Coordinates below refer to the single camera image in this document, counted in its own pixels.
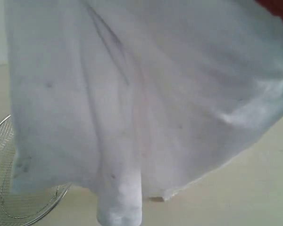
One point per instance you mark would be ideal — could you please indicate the round wire mesh basket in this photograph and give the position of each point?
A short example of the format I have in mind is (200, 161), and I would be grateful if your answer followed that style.
(21, 210)

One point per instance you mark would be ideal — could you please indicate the white t-shirt with red logo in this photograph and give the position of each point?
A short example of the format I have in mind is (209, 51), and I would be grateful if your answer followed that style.
(136, 99)

